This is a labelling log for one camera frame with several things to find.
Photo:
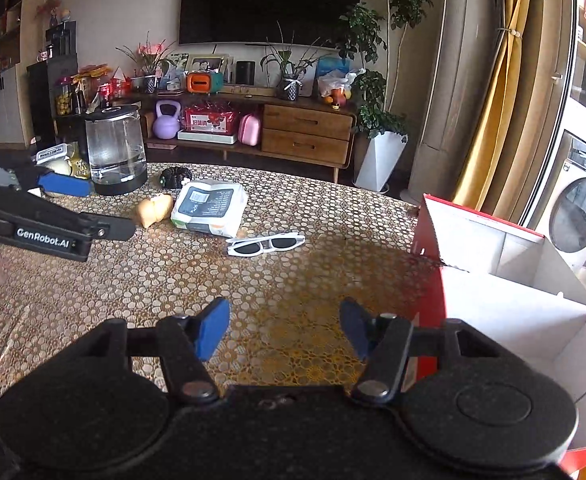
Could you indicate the orange radio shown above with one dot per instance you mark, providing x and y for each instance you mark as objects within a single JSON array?
[{"x": 204, "y": 82}]

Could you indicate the pink case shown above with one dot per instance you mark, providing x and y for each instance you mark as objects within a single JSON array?
[{"x": 249, "y": 130}]

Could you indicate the yellow curtain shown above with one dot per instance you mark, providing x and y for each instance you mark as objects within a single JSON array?
[{"x": 498, "y": 85}]

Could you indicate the photo frame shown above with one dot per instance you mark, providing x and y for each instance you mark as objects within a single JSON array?
[{"x": 208, "y": 64}]

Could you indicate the plastic bag of fruit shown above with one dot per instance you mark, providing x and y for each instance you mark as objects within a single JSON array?
[{"x": 340, "y": 85}]

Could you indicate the plant in patterned pot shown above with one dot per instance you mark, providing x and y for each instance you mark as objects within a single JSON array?
[{"x": 290, "y": 85}]

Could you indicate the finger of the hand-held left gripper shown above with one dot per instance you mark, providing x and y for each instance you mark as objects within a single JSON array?
[
  {"x": 65, "y": 185},
  {"x": 113, "y": 229}
]

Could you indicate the gold packet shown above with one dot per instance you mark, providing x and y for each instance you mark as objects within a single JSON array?
[{"x": 79, "y": 162}]

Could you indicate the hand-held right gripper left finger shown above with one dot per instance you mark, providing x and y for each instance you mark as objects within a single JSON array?
[{"x": 210, "y": 329}]

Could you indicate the glass electric kettle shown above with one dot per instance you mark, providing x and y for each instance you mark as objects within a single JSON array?
[{"x": 115, "y": 150}]

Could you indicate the washing machine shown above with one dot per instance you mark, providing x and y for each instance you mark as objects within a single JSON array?
[{"x": 578, "y": 210}]

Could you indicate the white sunglasses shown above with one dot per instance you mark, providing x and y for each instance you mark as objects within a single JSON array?
[{"x": 265, "y": 245}]

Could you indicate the red cardboard box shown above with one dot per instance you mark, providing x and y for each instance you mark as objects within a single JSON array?
[{"x": 533, "y": 305}]

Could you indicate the pink flower plant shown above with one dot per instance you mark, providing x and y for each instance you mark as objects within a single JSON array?
[{"x": 148, "y": 60}]

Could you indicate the black cylinder speaker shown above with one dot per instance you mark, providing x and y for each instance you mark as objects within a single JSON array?
[{"x": 245, "y": 72}]

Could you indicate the wooden media cabinet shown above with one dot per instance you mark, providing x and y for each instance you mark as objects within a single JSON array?
[{"x": 303, "y": 132}]

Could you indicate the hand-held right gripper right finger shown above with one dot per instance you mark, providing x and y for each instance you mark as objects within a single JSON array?
[{"x": 355, "y": 330}]

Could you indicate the potted tree white planter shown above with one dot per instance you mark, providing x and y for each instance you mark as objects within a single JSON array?
[{"x": 380, "y": 160}]

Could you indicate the wet wipes pack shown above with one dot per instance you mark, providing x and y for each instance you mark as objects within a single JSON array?
[{"x": 208, "y": 207}]

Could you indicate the purple kettlebell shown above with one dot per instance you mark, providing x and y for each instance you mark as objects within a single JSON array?
[{"x": 166, "y": 122}]

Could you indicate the yellow pig toy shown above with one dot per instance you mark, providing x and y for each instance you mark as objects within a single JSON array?
[{"x": 153, "y": 210}]

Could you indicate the black television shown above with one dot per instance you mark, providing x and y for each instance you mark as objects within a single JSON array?
[{"x": 273, "y": 0}]

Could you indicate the blue box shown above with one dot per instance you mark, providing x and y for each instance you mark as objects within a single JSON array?
[{"x": 333, "y": 64}]

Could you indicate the red gift box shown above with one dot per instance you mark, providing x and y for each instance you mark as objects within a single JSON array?
[{"x": 210, "y": 119}]

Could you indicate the black cabinet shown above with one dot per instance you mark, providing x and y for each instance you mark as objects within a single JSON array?
[{"x": 48, "y": 100}]

